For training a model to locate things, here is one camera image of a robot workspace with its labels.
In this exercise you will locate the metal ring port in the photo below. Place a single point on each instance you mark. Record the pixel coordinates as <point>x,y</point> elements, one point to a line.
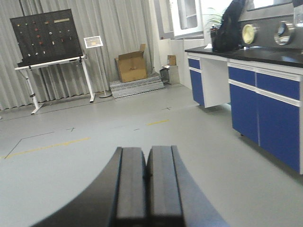
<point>284,33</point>

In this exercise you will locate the black pegboard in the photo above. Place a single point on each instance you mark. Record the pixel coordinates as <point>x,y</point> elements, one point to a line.
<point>46,37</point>

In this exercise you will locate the aluminium profile stack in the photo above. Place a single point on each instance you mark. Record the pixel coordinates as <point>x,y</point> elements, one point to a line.
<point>120,89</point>

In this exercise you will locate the white glass-door cabinet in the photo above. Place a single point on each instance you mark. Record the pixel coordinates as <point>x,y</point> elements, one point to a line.
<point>179,19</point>

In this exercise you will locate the white sign stand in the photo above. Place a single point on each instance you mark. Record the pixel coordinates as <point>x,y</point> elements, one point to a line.
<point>94,42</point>

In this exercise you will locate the blue lab bench cabinet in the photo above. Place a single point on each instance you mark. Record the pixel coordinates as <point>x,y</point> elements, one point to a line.
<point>264,87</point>

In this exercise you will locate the grey curtain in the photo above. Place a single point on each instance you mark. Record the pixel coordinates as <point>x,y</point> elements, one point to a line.
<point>122,25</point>

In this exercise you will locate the small cardboard box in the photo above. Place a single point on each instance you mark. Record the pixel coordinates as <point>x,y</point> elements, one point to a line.
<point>171,60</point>

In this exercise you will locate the large cardboard box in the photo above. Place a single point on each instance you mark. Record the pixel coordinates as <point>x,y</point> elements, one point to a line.
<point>131,66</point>

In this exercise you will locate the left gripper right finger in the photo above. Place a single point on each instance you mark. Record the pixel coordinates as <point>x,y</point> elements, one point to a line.
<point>174,198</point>

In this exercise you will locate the black backpack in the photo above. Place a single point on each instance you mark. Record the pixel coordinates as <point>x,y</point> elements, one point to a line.
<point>228,35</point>

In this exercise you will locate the green potted plant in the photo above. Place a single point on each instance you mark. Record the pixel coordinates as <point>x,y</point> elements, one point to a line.
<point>212,18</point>

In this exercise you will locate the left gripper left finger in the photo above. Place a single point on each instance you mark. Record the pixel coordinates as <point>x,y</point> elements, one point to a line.
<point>116,197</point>

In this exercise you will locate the yellow glove port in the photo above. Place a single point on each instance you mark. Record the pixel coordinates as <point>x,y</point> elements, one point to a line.
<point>249,33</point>

